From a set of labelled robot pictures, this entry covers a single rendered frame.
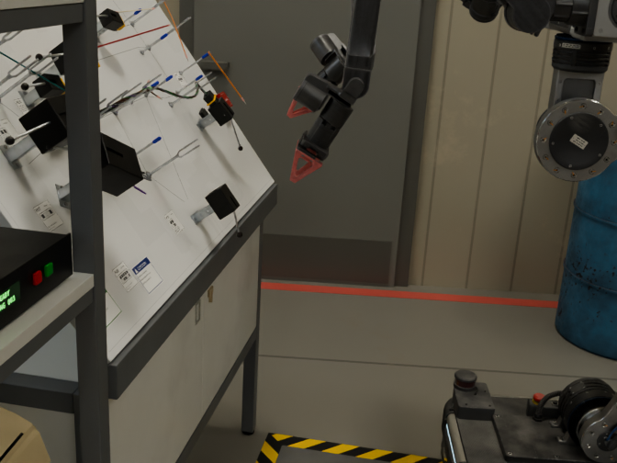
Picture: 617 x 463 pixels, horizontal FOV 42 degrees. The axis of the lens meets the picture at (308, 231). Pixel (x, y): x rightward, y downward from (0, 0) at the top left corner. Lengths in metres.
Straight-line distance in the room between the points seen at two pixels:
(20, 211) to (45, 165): 0.15
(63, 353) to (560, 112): 1.23
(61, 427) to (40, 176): 0.43
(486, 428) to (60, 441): 1.36
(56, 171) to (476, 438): 1.44
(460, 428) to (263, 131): 1.85
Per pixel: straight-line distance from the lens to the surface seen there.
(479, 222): 3.95
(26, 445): 1.29
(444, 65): 3.76
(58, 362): 1.52
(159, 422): 1.75
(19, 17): 0.98
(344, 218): 3.83
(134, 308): 1.48
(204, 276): 1.76
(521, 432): 2.43
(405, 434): 2.82
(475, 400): 2.50
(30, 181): 1.44
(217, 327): 2.08
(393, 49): 3.67
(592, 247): 3.48
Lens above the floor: 1.51
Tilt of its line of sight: 19 degrees down
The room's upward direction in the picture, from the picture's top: 3 degrees clockwise
